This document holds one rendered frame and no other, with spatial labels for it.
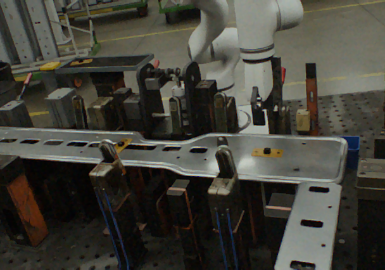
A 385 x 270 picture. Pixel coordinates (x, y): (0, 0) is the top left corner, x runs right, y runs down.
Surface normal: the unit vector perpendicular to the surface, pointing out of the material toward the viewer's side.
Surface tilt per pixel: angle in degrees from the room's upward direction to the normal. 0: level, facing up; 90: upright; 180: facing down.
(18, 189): 90
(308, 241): 0
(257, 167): 0
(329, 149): 0
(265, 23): 91
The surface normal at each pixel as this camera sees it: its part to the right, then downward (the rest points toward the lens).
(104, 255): -0.16, -0.87
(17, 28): 0.05, 0.41
